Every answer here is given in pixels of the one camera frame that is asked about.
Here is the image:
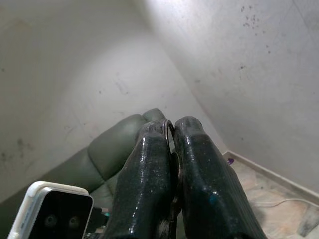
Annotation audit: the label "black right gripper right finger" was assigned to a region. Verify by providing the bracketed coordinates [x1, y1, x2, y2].
[173, 116, 269, 239]

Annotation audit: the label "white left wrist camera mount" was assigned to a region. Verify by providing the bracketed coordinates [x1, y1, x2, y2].
[7, 181, 95, 239]

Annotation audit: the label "silver keys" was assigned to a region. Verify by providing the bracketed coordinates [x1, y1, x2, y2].
[161, 119, 184, 225]

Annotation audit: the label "green leather sofa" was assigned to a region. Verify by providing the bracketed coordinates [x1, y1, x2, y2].
[0, 108, 172, 239]

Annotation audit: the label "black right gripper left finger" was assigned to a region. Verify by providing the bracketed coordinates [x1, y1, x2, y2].
[103, 120, 175, 239]

